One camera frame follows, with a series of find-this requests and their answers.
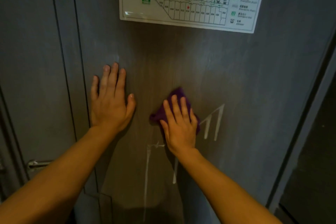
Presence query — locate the person's left hand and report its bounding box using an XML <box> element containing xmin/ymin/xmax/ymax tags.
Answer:
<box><xmin>90</xmin><ymin>62</ymin><xmax>137</xmax><ymax>134</ymax></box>

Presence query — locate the person's right hand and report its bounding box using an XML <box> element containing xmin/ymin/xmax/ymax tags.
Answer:
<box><xmin>159</xmin><ymin>94</ymin><xmax>199</xmax><ymax>156</ymax></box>

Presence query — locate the purple cleaning cloth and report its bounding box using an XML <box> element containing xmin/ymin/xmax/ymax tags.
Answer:
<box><xmin>149</xmin><ymin>87</ymin><xmax>201</xmax><ymax>135</ymax></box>

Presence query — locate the person's right forearm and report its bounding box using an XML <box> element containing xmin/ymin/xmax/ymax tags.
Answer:
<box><xmin>174</xmin><ymin>147</ymin><xmax>283</xmax><ymax>224</ymax></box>

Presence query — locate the person's left forearm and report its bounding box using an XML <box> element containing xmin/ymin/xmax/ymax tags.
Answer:
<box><xmin>0</xmin><ymin>125</ymin><xmax>126</xmax><ymax>224</ymax></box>

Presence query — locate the black lever door handle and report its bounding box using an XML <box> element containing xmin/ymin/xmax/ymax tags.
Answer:
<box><xmin>26</xmin><ymin>160</ymin><xmax>54</xmax><ymax>170</ymax></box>

